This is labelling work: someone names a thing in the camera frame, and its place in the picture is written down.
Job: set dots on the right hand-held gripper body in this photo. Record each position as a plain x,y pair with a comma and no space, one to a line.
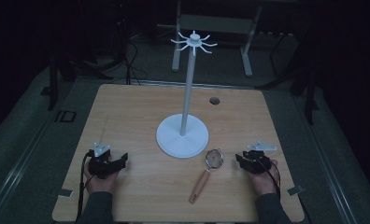
256,163

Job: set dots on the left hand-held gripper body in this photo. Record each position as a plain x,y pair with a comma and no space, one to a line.
99,165

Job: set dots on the person's right hand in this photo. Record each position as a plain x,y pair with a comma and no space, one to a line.
264,182

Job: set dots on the person's left hand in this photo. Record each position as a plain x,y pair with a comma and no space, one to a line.
101,185

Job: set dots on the grey tape piece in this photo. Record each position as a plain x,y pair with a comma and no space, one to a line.
295,190

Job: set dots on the black floor socket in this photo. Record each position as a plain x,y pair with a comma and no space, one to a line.
65,116

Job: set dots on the white hook stand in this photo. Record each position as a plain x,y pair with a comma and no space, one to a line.
182,138

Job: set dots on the black stand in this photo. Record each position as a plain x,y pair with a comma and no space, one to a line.
52,84
309,99

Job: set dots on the grey metal table frame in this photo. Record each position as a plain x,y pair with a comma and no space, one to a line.
217,23

